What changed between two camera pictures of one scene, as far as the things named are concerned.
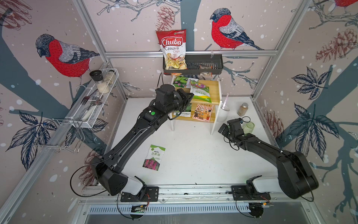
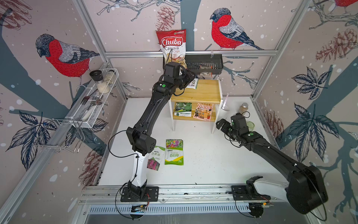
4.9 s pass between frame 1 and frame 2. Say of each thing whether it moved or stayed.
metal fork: stayed
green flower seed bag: moved
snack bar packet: stayed
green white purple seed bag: stayed
